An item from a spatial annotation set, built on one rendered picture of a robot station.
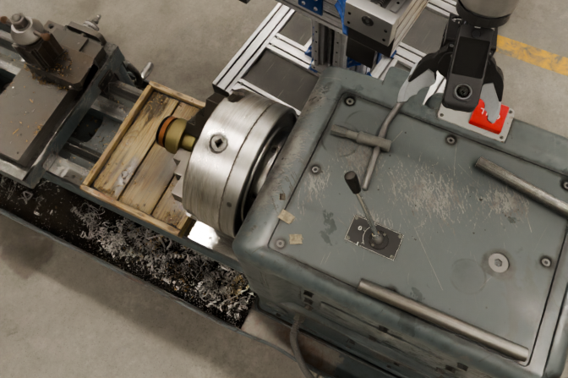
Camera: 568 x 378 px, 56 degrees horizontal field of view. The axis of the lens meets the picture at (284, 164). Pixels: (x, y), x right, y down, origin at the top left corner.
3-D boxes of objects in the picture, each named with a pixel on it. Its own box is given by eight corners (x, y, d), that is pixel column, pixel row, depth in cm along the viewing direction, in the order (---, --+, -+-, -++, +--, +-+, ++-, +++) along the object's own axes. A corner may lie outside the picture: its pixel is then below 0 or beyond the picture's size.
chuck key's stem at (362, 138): (329, 136, 101) (387, 154, 99) (330, 130, 99) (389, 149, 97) (333, 126, 102) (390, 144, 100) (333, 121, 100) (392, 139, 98)
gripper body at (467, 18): (487, 54, 82) (516, -14, 72) (483, 92, 77) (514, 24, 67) (437, 43, 83) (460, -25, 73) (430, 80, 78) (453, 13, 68)
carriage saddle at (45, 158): (127, 57, 158) (121, 45, 153) (35, 190, 142) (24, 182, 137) (46, 24, 164) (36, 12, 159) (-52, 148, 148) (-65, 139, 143)
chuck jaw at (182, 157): (222, 164, 116) (195, 210, 112) (225, 174, 121) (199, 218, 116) (179, 145, 119) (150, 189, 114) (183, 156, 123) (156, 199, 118)
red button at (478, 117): (506, 112, 103) (510, 106, 101) (497, 137, 101) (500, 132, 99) (476, 101, 104) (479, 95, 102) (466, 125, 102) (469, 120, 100)
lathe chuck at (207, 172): (291, 126, 136) (272, 80, 106) (238, 238, 131) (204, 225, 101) (259, 113, 138) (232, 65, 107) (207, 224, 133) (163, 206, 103)
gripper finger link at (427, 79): (403, 82, 89) (448, 55, 82) (397, 106, 85) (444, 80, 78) (390, 71, 88) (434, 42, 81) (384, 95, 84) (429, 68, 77)
